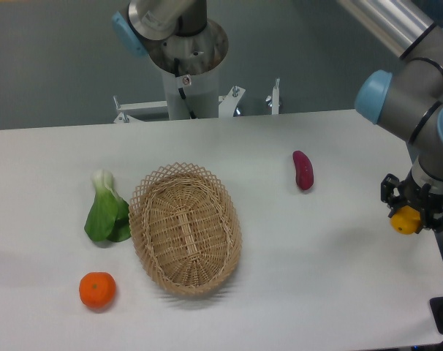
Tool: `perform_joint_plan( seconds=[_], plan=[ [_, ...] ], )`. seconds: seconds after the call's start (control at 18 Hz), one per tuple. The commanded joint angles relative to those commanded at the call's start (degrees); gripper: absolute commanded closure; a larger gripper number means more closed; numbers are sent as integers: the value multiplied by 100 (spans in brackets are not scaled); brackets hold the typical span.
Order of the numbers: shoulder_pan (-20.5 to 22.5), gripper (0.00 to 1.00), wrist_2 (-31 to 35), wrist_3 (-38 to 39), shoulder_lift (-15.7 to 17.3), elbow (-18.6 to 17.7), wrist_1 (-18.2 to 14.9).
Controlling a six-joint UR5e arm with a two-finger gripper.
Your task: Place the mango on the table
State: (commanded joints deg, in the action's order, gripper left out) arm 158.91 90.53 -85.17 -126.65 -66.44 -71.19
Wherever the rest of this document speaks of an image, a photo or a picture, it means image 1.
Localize woven wicker basket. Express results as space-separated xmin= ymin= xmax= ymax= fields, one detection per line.
xmin=129 ymin=162 xmax=242 ymax=296

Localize green bok choy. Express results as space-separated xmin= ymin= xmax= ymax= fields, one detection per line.
xmin=84 ymin=170 xmax=131 ymax=243

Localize black cable on pedestal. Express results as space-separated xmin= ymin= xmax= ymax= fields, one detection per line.
xmin=173 ymin=58 xmax=199 ymax=120

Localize yellow mango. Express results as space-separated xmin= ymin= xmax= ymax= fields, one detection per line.
xmin=390 ymin=206 xmax=422 ymax=235

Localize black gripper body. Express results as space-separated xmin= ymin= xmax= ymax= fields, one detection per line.
xmin=388 ymin=182 xmax=443 ymax=220

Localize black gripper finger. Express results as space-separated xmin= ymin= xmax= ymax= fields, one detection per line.
xmin=380 ymin=173 xmax=400 ymax=216
xmin=414 ymin=184 xmax=443 ymax=234

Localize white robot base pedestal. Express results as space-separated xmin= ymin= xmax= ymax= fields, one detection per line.
xmin=149 ymin=19 xmax=229 ymax=120

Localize white metal mounting frame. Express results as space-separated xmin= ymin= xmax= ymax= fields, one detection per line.
xmin=113 ymin=78 xmax=283 ymax=124

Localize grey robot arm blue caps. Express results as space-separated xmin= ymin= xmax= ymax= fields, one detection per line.
xmin=112 ymin=1 xmax=443 ymax=233

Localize orange tangerine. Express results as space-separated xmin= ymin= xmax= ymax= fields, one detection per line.
xmin=78 ymin=272 xmax=116 ymax=309

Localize purple sweet potato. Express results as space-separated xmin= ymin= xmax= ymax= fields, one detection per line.
xmin=292 ymin=151 xmax=314 ymax=191

